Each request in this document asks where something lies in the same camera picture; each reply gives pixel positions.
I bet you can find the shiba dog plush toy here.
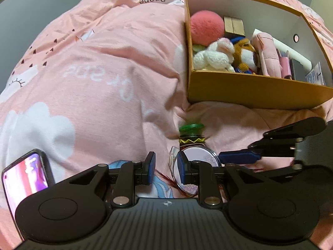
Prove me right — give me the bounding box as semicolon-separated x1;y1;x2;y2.
231;37;260;75

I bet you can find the green cap doll charm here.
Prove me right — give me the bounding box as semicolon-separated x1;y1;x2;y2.
179;123;205;147

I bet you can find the dark grey box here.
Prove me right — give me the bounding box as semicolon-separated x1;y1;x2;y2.
290;59;307;82

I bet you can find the pink fabric pouch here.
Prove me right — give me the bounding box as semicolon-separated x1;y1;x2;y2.
251;32;282;78

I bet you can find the white cylinder tube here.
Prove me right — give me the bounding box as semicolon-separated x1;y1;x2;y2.
252;29;312;72

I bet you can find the pink printed bed quilt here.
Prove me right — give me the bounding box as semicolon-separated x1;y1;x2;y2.
0;0;333;250

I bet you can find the smartphone with lit screen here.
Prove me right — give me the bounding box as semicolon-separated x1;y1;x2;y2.
1;148;55;226

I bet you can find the crochet white pink bunny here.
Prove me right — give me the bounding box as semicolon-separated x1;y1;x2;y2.
193;37;235;73

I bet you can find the tan small cardboard box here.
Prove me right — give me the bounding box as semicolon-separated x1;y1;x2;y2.
224;16;245;38

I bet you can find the orange cardboard box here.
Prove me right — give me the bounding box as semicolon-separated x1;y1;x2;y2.
185;0;332;110

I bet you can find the pink round plush ball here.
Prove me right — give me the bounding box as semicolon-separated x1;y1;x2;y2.
190;10;225;46

